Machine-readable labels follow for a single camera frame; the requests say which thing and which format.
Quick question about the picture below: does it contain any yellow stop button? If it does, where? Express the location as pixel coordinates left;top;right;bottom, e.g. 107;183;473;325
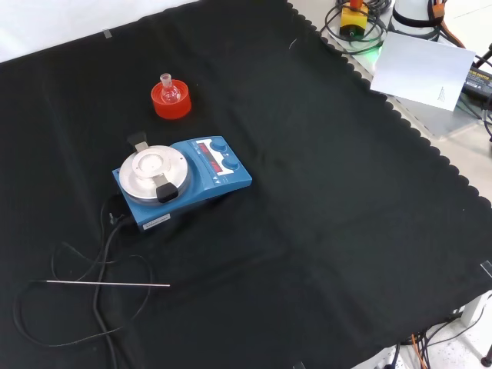
339;0;370;40

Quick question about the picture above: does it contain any white bench leg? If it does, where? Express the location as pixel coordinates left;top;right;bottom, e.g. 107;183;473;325
460;292;492;328

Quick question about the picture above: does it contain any black bench cloth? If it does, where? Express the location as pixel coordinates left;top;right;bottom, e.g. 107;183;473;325
0;0;492;369

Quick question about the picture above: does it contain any black power adapter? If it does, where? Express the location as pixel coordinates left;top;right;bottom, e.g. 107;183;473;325
462;65;492;100

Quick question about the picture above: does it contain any pale board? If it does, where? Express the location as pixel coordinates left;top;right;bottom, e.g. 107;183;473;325
369;31;477;113

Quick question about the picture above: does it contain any grey metal base plate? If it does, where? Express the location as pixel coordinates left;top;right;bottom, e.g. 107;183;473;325
321;22;484;140

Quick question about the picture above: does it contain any blue heater with steel plate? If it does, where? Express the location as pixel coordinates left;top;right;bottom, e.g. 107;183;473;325
111;131;254;234

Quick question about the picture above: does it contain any orange flask support ring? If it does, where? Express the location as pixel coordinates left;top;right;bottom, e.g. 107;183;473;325
150;78;193;121

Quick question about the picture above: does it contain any clear round-bottom glass flask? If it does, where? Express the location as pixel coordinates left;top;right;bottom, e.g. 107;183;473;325
159;72;181;105

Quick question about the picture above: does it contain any thick black heater cable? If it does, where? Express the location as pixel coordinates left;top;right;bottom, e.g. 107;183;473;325
93;214;128;369

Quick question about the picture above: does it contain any black coiled cable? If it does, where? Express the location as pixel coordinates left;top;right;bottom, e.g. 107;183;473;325
324;0;388;55

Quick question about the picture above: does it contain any thin steel probe rod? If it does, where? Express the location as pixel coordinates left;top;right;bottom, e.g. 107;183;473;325
45;281;171;288

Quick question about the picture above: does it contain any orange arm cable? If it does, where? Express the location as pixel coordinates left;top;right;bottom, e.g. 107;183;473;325
429;0;468;49

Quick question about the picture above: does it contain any thin black probe cable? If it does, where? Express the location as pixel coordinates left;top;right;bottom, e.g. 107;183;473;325
12;241;155;348

